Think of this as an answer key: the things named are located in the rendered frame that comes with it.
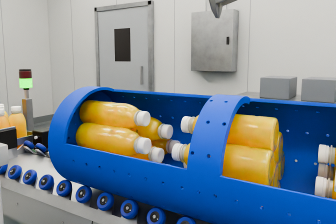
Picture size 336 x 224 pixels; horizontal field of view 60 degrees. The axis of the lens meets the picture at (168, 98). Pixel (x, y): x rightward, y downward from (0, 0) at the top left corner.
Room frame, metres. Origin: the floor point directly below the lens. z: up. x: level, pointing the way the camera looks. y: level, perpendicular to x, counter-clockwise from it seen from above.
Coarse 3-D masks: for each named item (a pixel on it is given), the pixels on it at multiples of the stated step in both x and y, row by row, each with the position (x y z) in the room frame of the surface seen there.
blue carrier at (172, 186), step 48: (96, 96) 0.88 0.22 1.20; (144, 96) 0.83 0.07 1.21; (192, 96) 0.73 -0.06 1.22; (240, 96) 0.61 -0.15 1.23; (48, 144) 0.73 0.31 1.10; (192, 144) 0.54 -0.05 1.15; (288, 144) 0.69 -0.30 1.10; (144, 192) 0.59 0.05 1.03; (192, 192) 0.52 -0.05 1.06; (240, 192) 0.47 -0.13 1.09; (288, 192) 0.44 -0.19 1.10
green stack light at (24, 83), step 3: (21, 78) 1.56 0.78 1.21; (24, 78) 1.56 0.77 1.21; (27, 78) 1.56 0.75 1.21; (30, 78) 1.57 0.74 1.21; (21, 81) 1.55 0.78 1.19; (24, 81) 1.55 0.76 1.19; (27, 81) 1.55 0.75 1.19; (30, 81) 1.57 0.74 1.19; (21, 84) 1.55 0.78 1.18; (24, 84) 1.55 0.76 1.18; (27, 84) 1.55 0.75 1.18; (30, 84) 1.57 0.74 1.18; (21, 87) 1.55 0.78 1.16; (24, 87) 1.55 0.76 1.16; (27, 87) 1.55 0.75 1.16
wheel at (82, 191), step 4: (80, 188) 0.73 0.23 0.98; (84, 188) 0.72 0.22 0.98; (88, 188) 0.72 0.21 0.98; (76, 192) 0.72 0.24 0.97; (80, 192) 0.72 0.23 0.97; (84, 192) 0.71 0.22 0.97; (88, 192) 0.71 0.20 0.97; (76, 196) 0.72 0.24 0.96; (80, 196) 0.71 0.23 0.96; (84, 196) 0.71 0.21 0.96; (88, 196) 0.71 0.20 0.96; (80, 200) 0.70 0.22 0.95; (84, 200) 0.70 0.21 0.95
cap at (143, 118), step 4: (140, 112) 0.73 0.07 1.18; (144, 112) 0.73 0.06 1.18; (148, 112) 0.74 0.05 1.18; (140, 116) 0.72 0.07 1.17; (144, 116) 0.73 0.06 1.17; (148, 116) 0.74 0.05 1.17; (136, 120) 0.73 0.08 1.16; (140, 120) 0.72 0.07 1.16; (144, 120) 0.73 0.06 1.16; (148, 120) 0.74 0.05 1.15; (140, 124) 0.73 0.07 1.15; (144, 124) 0.73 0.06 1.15
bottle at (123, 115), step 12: (84, 108) 0.80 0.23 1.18; (96, 108) 0.78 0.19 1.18; (108, 108) 0.76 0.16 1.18; (120, 108) 0.75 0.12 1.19; (132, 108) 0.75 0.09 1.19; (84, 120) 0.80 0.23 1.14; (96, 120) 0.78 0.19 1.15; (108, 120) 0.75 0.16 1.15; (120, 120) 0.73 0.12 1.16; (132, 120) 0.73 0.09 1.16
